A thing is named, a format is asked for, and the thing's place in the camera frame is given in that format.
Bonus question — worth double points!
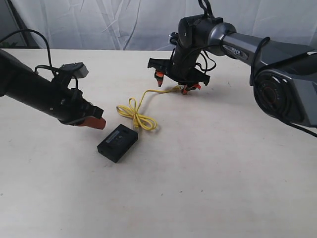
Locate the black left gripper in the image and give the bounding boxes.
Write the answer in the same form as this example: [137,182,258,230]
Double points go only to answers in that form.
[51,89,106,130]

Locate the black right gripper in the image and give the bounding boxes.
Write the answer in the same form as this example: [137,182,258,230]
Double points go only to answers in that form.
[147,47,210,95]

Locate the black adapter box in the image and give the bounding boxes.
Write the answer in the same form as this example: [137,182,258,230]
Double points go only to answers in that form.
[97,124,139,163]

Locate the yellow ethernet cable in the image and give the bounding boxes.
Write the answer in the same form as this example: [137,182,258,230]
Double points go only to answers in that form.
[116,85,184,131]

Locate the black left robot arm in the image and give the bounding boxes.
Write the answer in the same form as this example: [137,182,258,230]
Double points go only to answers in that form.
[0,50,106,129]

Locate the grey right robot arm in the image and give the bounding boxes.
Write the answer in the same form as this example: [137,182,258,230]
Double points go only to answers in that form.
[148,14,317,134]

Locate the grey wrinkled backdrop cloth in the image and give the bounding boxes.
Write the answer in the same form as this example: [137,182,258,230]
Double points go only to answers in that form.
[0,0,317,52]

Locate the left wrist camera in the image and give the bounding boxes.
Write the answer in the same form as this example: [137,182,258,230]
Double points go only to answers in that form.
[59,62,89,79]

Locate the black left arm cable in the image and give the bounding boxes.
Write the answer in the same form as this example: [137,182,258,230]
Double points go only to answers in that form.
[0,29,80,100]

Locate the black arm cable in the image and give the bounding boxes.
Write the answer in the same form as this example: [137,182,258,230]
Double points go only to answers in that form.
[170,0,317,138]
[0,29,80,100]

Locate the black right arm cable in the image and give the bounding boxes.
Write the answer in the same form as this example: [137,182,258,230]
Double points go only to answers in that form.
[170,0,317,138]

